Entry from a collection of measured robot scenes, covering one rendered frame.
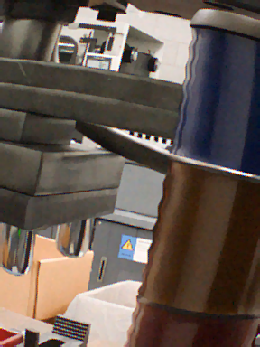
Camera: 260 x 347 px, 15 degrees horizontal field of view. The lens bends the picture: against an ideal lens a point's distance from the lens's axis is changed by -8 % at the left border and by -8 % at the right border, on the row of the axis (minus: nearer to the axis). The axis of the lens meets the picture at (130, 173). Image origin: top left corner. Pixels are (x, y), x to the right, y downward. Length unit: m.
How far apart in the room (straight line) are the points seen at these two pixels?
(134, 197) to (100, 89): 4.63
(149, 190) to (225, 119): 4.85
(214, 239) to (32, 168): 0.22
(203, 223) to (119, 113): 0.24
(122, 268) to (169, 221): 4.90
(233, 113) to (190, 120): 0.01
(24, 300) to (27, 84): 2.35
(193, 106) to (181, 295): 0.04
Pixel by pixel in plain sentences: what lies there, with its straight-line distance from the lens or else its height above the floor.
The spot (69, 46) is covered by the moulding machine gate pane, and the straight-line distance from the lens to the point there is 5.23.
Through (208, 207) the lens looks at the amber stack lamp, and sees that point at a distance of 0.23.
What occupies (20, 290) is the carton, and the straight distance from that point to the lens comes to 2.82.
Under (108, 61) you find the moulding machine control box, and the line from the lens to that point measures 5.01.
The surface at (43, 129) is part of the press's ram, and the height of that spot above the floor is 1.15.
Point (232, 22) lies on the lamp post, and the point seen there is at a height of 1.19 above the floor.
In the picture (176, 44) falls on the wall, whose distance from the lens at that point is 7.13.
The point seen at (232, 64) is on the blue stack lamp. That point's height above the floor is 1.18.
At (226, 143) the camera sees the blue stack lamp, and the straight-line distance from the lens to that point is 0.23.
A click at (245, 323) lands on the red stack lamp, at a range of 0.24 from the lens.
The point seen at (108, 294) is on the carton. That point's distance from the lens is 3.11.
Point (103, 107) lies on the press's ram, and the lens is 0.47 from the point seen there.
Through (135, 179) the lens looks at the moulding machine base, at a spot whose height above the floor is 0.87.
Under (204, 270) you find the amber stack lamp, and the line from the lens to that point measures 0.23.
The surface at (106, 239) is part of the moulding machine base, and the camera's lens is 5.14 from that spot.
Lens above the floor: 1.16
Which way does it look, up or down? 3 degrees down
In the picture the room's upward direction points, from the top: 12 degrees clockwise
